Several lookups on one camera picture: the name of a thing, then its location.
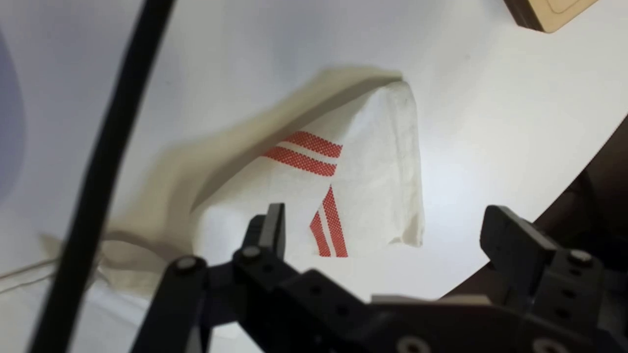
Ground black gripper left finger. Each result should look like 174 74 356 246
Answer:
134 201 372 353

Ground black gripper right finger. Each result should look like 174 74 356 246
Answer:
480 203 628 353

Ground white towel red stripes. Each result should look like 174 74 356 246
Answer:
0 62 429 309

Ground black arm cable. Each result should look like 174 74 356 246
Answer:
26 0 177 353

